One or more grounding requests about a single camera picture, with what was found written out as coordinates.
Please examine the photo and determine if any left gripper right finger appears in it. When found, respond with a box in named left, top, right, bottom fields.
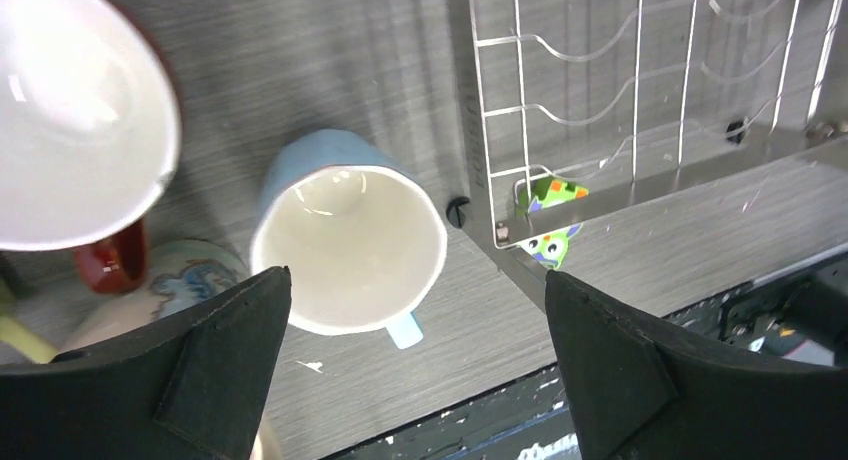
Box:
left=545, top=271, right=847, bottom=459

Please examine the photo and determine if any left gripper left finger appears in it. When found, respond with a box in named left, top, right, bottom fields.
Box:
left=1, top=267, right=292, bottom=459

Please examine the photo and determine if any beige cup tier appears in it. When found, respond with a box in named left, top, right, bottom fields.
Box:
left=60, top=239, right=249, bottom=353

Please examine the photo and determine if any light blue mug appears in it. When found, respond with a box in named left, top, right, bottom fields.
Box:
left=249, top=129, right=448, bottom=349

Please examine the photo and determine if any dark red mug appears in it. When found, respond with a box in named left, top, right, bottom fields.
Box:
left=1, top=0, right=182, bottom=294

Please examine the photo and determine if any metal dish rack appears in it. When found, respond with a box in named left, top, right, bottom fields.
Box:
left=447, top=0, right=847, bottom=314

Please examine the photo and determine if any green owl toy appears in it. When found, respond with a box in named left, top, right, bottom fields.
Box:
left=514, top=175, right=589, bottom=270

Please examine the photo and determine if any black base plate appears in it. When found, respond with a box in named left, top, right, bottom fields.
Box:
left=340, top=254, right=847, bottom=459

